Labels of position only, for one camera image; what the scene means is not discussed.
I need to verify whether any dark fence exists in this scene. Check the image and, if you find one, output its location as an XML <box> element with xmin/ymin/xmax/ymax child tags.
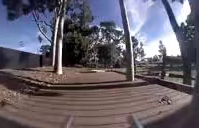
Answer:
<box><xmin>0</xmin><ymin>43</ymin><xmax>53</xmax><ymax>70</ymax></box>

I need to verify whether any group of dark green trees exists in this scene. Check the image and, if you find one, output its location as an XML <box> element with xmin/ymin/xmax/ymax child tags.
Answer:
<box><xmin>38</xmin><ymin>1</ymin><xmax>146</xmax><ymax>69</ymax></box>

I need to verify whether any dark wooden post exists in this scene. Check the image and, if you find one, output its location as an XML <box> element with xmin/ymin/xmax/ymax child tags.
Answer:
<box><xmin>159</xmin><ymin>54</ymin><xmax>167</xmax><ymax>80</ymax></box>

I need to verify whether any pale tall tree trunk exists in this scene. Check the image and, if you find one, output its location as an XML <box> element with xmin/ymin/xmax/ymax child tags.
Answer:
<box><xmin>118</xmin><ymin>0</ymin><xmax>136</xmax><ymax>82</ymax></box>

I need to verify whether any dark leaning tree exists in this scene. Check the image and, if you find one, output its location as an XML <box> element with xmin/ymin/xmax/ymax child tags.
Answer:
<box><xmin>160</xmin><ymin>0</ymin><xmax>196</xmax><ymax>86</ymax></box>

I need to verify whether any robot's own part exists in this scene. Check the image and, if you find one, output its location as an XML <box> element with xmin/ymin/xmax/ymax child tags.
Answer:
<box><xmin>65</xmin><ymin>115</ymin><xmax>75</xmax><ymax>128</ymax></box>
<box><xmin>130</xmin><ymin>114</ymin><xmax>144</xmax><ymax>128</ymax></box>

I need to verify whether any long wooden edging beam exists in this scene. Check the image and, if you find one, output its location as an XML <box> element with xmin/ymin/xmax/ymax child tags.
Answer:
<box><xmin>106</xmin><ymin>69</ymin><xmax>195</xmax><ymax>95</ymax></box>

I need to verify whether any brown wooden deck path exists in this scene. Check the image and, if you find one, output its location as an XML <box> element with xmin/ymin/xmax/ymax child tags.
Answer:
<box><xmin>0</xmin><ymin>79</ymin><xmax>195</xmax><ymax>128</ymax></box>

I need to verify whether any clump of dry leaves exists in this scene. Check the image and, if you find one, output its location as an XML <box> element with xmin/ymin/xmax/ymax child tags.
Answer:
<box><xmin>158</xmin><ymin>95</ymin><xmax>173</xmax><ymax>105</ymax></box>

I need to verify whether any white-trunked tree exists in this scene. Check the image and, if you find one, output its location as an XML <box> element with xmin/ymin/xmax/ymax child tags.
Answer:
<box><xmin>1</xmin><ymin>0</ymin><xmax>75</xmax><ymax>76</ymax></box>

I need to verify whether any brown mulch bed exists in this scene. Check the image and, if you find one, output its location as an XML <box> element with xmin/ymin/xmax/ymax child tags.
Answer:
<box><xmin>0</xmin><ymin>66</ymin><xmax>128</xmax><ymax>111</ymax></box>

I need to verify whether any green grass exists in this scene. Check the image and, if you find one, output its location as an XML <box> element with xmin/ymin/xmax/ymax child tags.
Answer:
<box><xmin>136</xmin><ymin>68</ymin><xmax>196</xmax><ymax>86</ymax></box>

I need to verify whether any low wooden bed edging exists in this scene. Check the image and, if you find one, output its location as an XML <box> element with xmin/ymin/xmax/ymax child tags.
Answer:
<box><xmin>0</xmin><ymin>69</ymin><xmax>150</xmax><ymax>91</ymax></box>

